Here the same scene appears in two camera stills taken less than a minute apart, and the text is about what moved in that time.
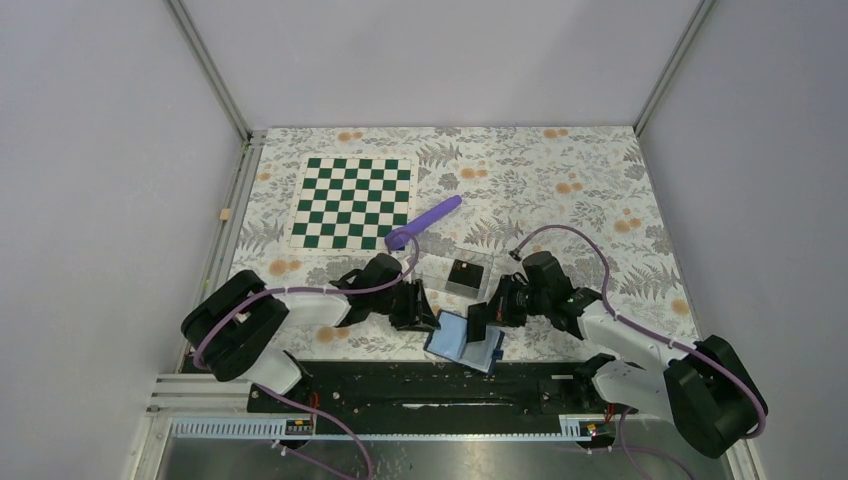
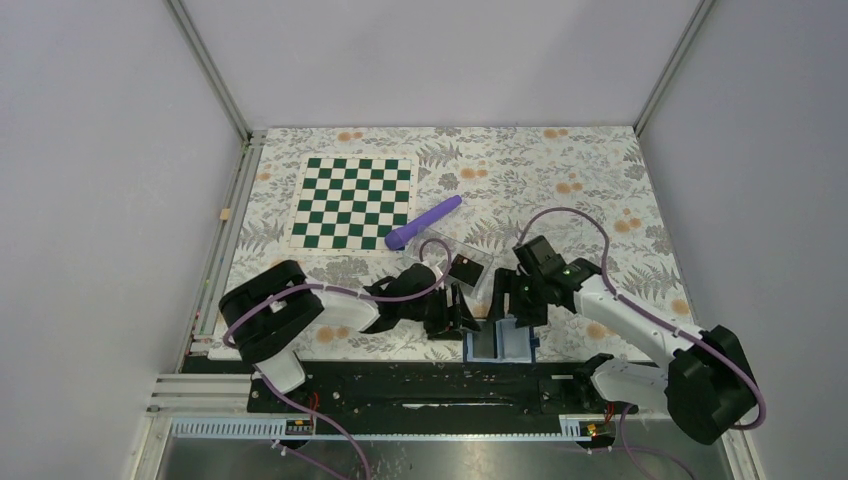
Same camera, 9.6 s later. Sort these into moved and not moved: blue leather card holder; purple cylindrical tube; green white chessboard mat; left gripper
Moved: left gripper; blue leather card holder
Not moved: green white chessboard mat; purple cylindrical tube
